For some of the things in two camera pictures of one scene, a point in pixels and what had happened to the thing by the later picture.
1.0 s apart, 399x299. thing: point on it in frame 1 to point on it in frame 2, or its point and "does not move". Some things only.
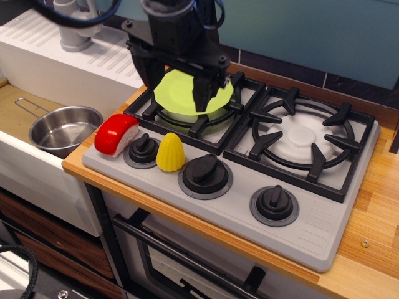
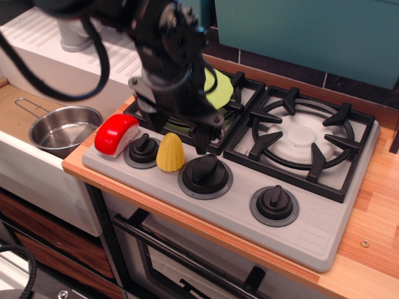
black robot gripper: [179, 29] to [174, 87]
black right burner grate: [313, 144] does not move
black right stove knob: [274, 206] does not move
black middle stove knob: [205, 177] does not move
